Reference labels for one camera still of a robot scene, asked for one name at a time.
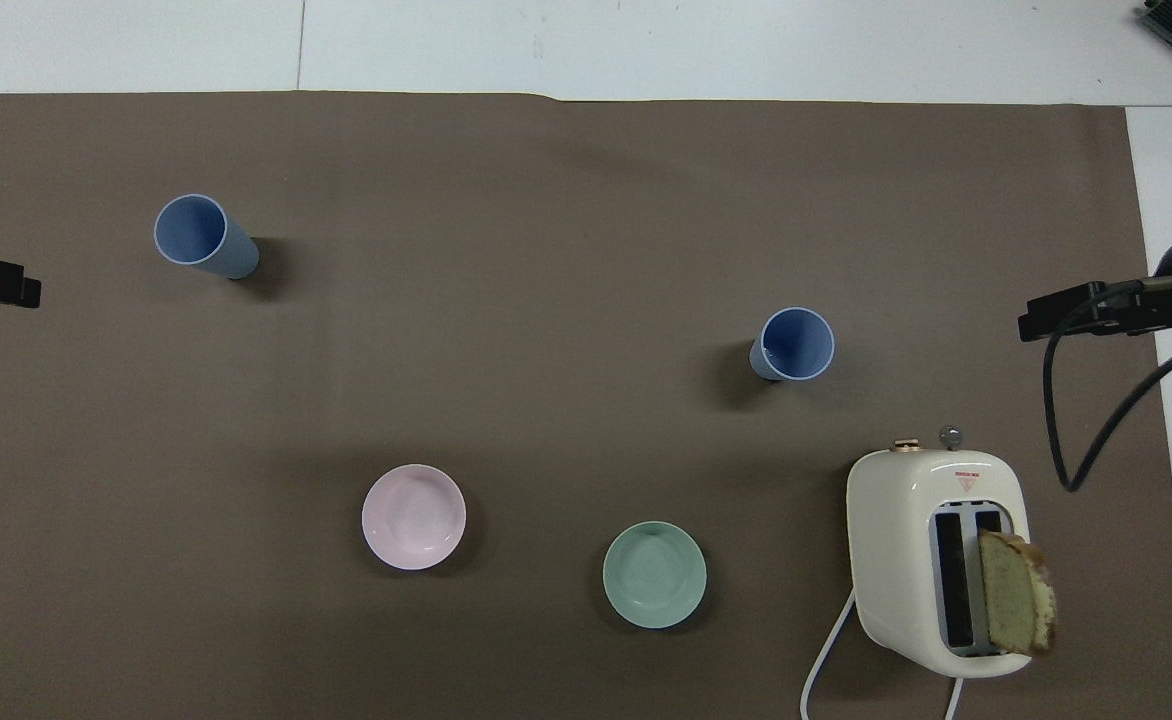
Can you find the green bowl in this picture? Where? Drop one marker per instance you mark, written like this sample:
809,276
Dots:
654,575

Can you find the cream toaster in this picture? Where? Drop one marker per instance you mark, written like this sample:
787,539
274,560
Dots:
896,560

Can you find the bread slice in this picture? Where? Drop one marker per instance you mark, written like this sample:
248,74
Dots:
1014,595

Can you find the blue plastic cup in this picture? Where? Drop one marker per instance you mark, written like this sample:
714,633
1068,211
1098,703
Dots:
208,245
796,345

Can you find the pink bowl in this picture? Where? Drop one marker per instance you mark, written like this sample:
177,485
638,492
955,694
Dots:
413,517

